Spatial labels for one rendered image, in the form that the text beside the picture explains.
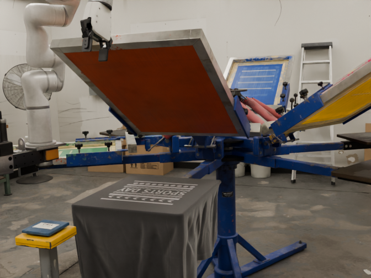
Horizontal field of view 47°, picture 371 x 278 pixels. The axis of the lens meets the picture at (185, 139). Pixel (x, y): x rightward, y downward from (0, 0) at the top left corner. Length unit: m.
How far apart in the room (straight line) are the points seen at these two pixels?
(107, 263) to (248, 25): 4.84
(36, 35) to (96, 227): 0.79
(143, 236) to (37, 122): 0.69
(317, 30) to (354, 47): 0.51
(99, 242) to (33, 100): 0.65
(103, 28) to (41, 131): 0.66
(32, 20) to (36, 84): 0.26
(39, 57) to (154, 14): 4.79
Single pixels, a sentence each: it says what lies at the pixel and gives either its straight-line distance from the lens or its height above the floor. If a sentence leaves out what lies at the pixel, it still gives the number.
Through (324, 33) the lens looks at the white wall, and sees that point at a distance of 5.94.
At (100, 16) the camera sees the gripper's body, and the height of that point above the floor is 1.60.
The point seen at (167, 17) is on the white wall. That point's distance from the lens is 6.46.
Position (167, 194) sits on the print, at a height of 0.95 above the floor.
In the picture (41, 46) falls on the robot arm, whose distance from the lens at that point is 1.84.
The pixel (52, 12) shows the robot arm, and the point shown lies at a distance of 1.78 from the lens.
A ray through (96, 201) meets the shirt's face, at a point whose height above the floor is 0.95.
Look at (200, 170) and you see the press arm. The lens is 2.24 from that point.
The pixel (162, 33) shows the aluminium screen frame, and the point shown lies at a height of 1.55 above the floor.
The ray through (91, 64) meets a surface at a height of 1.46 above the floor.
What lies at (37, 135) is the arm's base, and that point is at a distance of 1.89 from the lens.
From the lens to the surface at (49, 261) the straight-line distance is 1.40.
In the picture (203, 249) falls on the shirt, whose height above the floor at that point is 0.72.
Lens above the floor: 1.41
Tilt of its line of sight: 9 degrees down
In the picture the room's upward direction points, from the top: 2 degrees counter-clockwise
